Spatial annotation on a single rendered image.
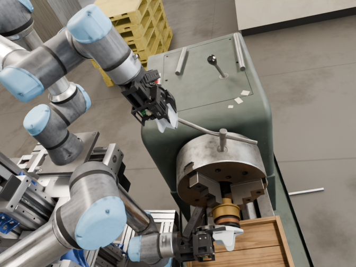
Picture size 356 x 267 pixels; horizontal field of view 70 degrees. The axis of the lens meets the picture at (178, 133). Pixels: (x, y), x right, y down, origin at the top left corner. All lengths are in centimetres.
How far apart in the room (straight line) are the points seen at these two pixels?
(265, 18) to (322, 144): 206
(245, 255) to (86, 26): 87
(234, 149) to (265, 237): 37
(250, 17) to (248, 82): 289
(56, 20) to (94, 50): 467
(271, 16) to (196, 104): 302
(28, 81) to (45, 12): 467
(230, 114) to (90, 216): 56
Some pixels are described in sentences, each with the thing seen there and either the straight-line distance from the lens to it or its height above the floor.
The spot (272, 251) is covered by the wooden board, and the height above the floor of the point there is 88.
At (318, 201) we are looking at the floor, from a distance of 214.
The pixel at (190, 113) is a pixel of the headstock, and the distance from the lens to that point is 94.
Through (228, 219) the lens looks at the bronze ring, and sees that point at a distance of 84.
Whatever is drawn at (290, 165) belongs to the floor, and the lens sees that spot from 229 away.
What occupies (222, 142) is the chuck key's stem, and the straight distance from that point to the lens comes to 79.
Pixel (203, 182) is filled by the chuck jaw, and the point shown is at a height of 118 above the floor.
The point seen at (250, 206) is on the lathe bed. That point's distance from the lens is 113.
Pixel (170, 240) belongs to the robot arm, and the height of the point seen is 112.
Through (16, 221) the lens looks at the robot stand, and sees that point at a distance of 119.
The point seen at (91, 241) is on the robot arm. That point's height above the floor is 137.
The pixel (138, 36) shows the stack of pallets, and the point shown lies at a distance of 337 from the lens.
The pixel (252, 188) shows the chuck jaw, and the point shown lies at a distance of 89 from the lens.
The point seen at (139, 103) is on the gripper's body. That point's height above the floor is 154.
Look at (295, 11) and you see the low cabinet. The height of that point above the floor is 20.
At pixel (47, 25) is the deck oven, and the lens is 535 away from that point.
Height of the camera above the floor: 187
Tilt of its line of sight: 44 degrees down
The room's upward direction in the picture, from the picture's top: 23 degrees counter-clockwise
